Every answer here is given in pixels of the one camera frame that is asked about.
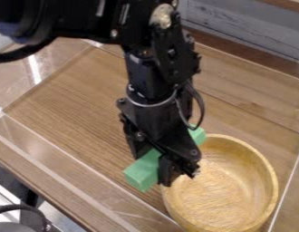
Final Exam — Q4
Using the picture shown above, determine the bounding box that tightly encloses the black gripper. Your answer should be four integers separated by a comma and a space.
118, 86, 202, 187

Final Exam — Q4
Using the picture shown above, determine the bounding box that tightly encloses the green rectangular block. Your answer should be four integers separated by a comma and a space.
123, 124, 209, 194

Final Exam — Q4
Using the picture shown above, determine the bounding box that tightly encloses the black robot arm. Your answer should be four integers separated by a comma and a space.
0, 0, 203, 186

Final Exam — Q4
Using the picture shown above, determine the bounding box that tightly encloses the brown wooden bowl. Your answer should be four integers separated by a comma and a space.
162, 134, 279, 232

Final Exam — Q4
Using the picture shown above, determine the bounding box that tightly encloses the clear acrylic enclosure wall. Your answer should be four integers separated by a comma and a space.
0, 37, 299, 232

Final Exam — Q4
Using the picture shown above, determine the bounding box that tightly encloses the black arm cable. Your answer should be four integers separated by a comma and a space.
175, 82, 207, 131

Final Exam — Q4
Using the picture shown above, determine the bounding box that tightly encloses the black cable lower left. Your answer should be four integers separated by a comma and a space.
0, 204, 54, 232

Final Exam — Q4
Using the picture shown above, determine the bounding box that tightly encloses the grey metal frame part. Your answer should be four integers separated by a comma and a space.
0, 185, 83, 232

